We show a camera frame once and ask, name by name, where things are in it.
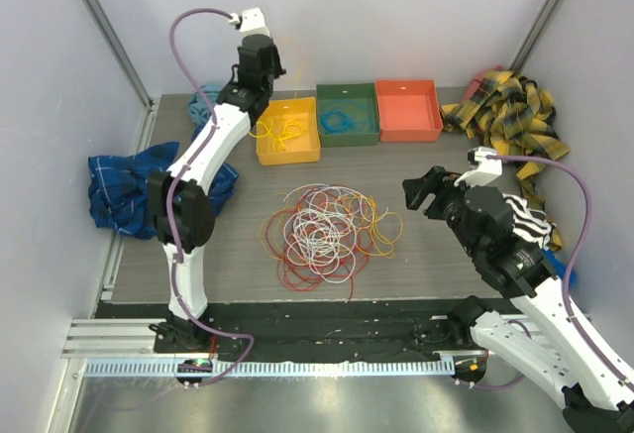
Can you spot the light blue cloth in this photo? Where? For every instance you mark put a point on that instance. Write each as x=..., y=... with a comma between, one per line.
x=197, y=107

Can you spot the green plastic bin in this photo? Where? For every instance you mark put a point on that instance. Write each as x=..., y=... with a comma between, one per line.
x=347, y=115

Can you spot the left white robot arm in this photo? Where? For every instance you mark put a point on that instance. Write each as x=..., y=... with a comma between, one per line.
x=187, y=296

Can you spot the yellow plaid cloth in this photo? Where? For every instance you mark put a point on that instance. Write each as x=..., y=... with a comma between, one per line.
x=517, y=120

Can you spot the aluminium frame post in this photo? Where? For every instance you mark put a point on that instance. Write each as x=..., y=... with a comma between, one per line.
x=112, y=40
x=545, y=16

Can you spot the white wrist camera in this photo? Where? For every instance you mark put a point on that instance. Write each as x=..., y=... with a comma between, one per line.
x=250, y=22
x=485, y=168

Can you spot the right aluminium frame post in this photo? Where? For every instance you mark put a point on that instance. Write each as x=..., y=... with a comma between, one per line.
x=545, y=16

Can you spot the coral red plastic bin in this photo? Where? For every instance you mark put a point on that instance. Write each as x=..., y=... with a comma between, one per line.
x=408, y=111

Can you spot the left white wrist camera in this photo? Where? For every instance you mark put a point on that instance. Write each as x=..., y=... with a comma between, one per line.
x=250, y=22

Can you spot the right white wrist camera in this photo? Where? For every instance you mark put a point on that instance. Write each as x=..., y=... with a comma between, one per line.
x=485, y=168

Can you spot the pink cloth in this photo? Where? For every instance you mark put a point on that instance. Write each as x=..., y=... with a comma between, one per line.
x=483, y=85

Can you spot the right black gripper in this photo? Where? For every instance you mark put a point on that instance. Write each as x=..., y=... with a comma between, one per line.
x=436, y=180

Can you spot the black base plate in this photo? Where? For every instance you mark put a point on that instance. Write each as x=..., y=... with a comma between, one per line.
x=319, y=332

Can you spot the dark blue plaid cloth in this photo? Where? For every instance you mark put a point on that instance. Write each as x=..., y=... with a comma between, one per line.
x=119, y=190

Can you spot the yellow plastic bin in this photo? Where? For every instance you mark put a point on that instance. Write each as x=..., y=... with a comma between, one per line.
x=287, y=132

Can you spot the black white striped cloth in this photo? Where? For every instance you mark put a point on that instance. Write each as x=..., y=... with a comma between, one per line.
x=531, y=225

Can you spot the left aluminium frame post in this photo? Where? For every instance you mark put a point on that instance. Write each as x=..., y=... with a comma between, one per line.
x=112, y=40

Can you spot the blue object under cloth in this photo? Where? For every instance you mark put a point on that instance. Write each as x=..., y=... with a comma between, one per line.
x=560, y=267

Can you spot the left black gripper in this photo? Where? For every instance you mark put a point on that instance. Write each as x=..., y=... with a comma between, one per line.
x=277, y=68

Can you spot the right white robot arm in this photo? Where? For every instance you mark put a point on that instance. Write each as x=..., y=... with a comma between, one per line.
x=589, y=382

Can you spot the slotted cable duct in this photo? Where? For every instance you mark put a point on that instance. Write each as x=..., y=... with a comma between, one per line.
x=198, y=367

